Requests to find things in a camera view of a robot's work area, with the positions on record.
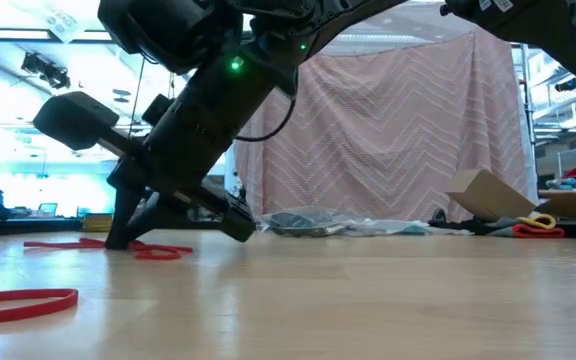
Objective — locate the pink chevron curtain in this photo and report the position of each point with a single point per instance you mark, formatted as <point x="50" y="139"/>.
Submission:
<point x="393" y="150"/>

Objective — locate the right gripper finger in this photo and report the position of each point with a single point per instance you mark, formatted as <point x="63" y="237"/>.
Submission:
<point x="160" y="212"/>
<point x="123" y="220"/>

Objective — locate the wooden shelf board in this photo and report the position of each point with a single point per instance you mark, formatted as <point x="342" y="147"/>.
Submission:
<point x="573" y="193"/>

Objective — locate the brown cardboard box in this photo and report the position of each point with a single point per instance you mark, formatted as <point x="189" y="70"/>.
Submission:
<point x="493" y="200"/>

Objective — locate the black ceiling camera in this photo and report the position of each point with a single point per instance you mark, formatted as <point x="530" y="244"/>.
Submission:
<point x="565" y="85"/>

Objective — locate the wide black rubber bands bunch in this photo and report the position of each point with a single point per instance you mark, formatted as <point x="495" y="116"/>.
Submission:
<point x="293" y="225"/>

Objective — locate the teal fabric rolls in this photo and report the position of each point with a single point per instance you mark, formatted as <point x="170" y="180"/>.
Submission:
<point x="568" y="184"/>

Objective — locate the ceiling light panel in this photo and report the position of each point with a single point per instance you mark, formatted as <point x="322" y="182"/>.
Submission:
<point x="93" y="35"/>
<point x="8" y="34"/>

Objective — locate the red rubber bands bunch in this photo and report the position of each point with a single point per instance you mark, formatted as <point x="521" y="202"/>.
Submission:
<point x="68" y="300"/>

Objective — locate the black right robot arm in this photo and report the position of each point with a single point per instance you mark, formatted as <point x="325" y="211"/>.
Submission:
<point x="543" y="30"/>

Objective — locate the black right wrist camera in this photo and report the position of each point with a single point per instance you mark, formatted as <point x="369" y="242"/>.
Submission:
<point x="168" y="30"/>

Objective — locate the small laptop screen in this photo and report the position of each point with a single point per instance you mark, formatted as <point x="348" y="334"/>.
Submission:
<point x="48" y="209"/>

